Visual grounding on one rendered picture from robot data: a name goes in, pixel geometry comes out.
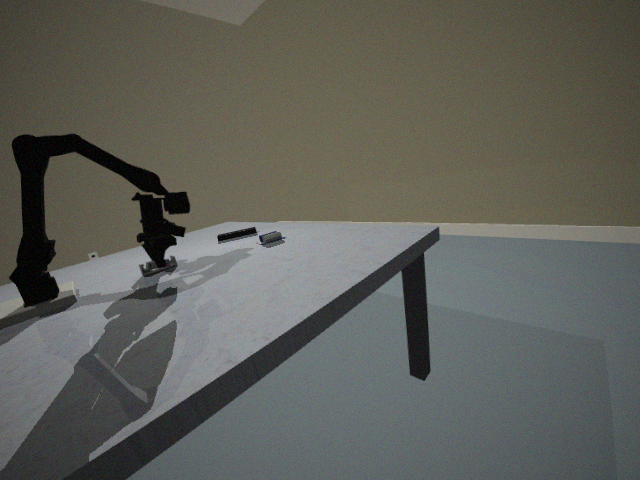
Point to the black and white battery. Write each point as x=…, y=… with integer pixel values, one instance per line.
x=152, y=264

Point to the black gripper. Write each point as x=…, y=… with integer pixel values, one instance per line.
x=155, y=239

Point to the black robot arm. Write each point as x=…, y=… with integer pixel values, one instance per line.
x=36, y=251

